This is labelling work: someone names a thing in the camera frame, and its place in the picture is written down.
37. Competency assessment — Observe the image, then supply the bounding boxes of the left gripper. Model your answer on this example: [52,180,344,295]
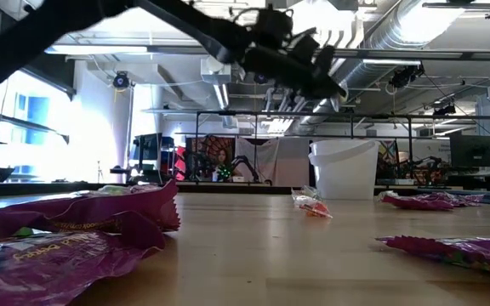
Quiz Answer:
[240,7,349,102]

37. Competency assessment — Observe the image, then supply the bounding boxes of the white plastic bucket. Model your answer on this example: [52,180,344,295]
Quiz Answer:
[307,139,380,201]

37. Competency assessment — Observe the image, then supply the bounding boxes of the clear gummy candy pack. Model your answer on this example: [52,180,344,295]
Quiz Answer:
[291,184,322,204]
[298,200,333,219]
[87,183,151,195]
[375,190,400,202]

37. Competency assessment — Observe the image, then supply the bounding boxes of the purple Skittles candy pack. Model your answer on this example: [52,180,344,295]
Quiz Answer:
[0,178,182,239]
[0,231,168,306]
[430,190,486,208]
[380,193,457,212]
[375,235,490,278]

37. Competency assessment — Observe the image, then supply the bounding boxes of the white ceiling pipes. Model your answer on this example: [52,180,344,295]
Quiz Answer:
[265,84,314,137]

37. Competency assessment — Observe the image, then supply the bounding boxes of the black ceiling spotlight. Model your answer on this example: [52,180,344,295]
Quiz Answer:
[389,63,424,90]
[431,101,457,116]

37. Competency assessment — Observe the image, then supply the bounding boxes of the white hanging cloth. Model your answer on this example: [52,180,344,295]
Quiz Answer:
[234,136,314,187]

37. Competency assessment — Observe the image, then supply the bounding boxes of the colourful patterned tapestry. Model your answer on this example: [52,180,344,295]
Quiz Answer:
[376,139,401,179]

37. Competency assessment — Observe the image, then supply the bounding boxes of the white ceiling unit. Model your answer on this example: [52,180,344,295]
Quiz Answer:
[200,55,232,86]

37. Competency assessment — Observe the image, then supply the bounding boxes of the person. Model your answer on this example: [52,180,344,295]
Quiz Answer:
[213,147,236,183]

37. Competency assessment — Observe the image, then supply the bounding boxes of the spider web tapestry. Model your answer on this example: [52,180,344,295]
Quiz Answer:
[185,134,236,183]

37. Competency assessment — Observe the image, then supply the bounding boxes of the black computer monitor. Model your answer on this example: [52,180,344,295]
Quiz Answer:
[132,132,164,172]
[448,134,490,168]

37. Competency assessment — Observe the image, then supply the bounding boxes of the long ceiling lamp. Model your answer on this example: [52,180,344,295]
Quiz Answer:
[43,42,490,61]

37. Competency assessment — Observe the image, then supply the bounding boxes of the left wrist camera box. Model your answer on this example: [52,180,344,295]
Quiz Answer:
[289,32,319,65]

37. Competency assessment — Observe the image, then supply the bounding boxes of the black station frame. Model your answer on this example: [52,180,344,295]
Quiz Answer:
[194,110,490,186]

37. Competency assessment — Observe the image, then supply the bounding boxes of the black wall shelf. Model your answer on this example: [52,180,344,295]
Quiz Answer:
[0,112,71,145]

